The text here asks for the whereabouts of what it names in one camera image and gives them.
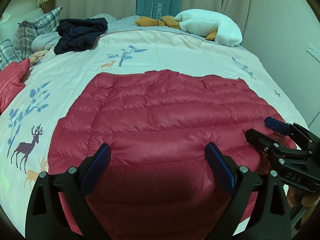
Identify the red down jacket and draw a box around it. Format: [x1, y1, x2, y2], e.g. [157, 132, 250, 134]
[48, 70, 295, 239]
[0, 59, 30, 113]

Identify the person's right hand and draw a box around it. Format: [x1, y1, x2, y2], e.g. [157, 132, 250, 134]
[286, 186, 319, 207]

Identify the pink printed duvet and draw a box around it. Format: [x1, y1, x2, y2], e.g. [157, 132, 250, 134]
[1, 30, 306, 233]

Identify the white goose plush toy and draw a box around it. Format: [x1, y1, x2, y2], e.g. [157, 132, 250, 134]
[135, 9, 242, 47]

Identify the plaid pillow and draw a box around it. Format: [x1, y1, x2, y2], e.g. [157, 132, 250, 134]
[1, 7, 63, 70]

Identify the light grey folded garment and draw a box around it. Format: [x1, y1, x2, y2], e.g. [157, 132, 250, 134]
[31, 32, 61, 52]

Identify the navy blue garment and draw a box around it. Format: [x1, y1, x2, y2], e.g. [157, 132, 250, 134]
[54, 18, 108, 55]

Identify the white wall socket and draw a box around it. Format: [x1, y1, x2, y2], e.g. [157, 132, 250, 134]
[306, 43, 320, 62]

